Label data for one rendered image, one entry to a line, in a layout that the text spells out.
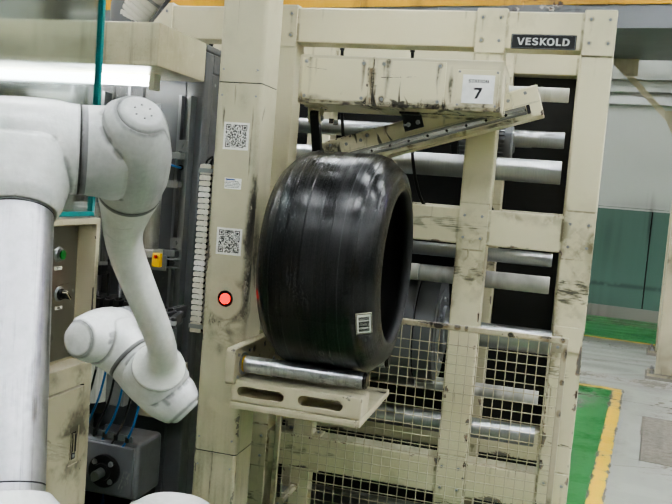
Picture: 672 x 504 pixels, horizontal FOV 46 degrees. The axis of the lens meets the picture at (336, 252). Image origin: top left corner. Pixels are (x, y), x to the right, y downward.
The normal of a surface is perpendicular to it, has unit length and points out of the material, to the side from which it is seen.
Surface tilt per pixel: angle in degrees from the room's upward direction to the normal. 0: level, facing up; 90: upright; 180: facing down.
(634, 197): 90
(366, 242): 78
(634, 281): 90
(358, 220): 65
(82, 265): 90
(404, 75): 90
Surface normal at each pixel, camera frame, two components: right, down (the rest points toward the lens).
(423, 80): -0.27, 0.06
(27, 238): 0.64, -0.37
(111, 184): 0.33, 0.82
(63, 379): 0.96, 0.10
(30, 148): 0.44, -0.29
